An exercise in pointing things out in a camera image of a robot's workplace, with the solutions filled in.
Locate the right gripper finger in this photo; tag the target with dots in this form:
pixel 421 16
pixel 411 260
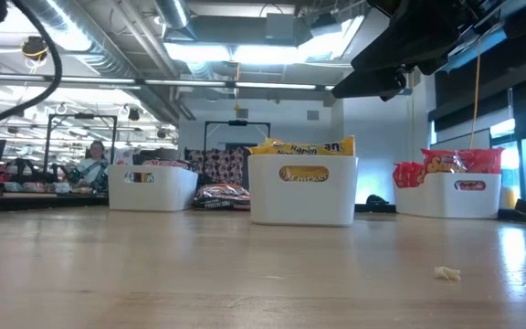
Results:
pixel 409 43
pixel 372 84

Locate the red Savory Noodle pack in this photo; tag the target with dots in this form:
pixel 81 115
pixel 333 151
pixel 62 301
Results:
pixel 445 162
pixel 407 176

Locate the black background robot arm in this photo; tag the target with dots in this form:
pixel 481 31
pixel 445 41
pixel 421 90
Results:
pixel 25 171
pixel 64 173

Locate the white plastic bin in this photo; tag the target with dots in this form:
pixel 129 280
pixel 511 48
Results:
pixel 304 201
pixel 445 203
pixel 153 192

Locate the ceiling light strip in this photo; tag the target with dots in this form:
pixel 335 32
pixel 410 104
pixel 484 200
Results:
pixel 226 84

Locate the yellow container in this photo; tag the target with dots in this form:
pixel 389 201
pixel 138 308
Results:
pixel 509 196

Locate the small noodle crumb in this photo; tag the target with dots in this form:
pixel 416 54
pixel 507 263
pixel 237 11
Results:
pixel 447 273

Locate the seated person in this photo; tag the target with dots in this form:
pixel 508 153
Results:
pixel 93 166

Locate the grey ceiling duct box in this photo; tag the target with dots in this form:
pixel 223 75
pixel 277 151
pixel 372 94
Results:
pixel 473 51

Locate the grey square wall panel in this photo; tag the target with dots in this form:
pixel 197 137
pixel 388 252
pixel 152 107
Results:
pixel 242 113
pixel 312 115

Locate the black gantry frame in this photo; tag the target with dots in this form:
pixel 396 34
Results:
pixel 82 116
pixel 238 122

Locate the silver ceiling duct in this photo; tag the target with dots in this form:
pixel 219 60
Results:
pixel 171 11

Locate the black aluminium table frame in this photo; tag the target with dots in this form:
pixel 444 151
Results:
pixel 39 202

